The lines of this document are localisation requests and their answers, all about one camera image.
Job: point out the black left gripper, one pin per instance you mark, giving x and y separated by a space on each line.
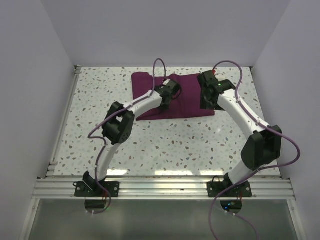
165 107

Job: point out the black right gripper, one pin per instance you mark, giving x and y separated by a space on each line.
206 105

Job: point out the purple cloth wrap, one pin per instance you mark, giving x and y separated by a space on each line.
187 104

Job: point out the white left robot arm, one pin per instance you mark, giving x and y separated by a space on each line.
118 124

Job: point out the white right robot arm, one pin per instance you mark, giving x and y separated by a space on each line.
263 142

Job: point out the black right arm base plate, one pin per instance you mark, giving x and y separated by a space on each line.
226 189

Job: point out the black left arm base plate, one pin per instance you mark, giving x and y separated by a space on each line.
82 190

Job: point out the aluminium left side rail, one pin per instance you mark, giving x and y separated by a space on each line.
56 148

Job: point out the aluminium rail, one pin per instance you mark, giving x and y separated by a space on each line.
167 188
56 148

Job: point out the aluminium front rail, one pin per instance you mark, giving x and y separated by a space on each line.
167 188

